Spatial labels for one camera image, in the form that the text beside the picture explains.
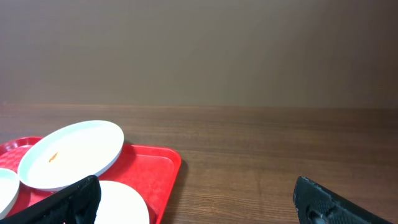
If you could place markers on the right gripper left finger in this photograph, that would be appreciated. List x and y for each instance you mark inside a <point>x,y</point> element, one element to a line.
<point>75,204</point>

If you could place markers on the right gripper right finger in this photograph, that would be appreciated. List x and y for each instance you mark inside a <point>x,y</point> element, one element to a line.
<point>316,204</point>

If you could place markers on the white plate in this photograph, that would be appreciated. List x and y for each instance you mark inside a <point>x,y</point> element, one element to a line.
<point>120,204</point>
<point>9,188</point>
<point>70,154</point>

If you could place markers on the white plate top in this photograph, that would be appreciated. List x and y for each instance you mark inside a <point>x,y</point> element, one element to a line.
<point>70,154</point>

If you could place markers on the red plastic tray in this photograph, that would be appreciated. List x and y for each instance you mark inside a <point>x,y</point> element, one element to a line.
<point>151,171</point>

